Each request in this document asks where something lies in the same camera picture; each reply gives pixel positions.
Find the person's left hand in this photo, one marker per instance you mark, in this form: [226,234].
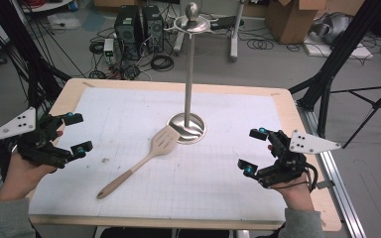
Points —
[23,177]

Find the grey bag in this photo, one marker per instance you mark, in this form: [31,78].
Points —
[332,28]

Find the white flat board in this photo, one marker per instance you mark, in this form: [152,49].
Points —
[354,51]

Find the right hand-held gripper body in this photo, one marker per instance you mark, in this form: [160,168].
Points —
[286,165]

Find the black computer tower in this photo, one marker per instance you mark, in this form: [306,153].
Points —
[153,28]
[128,31]

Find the grey rail clip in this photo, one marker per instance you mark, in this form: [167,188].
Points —
[325,184]

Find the steel utensil hanging stand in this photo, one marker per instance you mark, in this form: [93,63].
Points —
[188,82]

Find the black flat device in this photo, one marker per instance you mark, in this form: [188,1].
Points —
[226,22]

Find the beige slotted spatula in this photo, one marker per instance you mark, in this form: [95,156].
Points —
[165,140]

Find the person's right hand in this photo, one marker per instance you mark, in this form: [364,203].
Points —
[296,195]

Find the white stand base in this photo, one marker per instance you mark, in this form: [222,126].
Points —
[234,36]

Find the small white power box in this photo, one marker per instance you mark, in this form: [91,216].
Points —
[108,46]

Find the large cardboard box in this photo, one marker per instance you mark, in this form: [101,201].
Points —
[291,21]

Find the black metal frame post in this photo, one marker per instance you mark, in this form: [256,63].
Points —
[36,76]
[337,56]

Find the white grid mat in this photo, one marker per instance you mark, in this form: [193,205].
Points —
[211,185]

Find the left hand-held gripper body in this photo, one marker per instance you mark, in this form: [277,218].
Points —
[36,145]

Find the black tripod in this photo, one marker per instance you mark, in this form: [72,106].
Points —
[373,105]

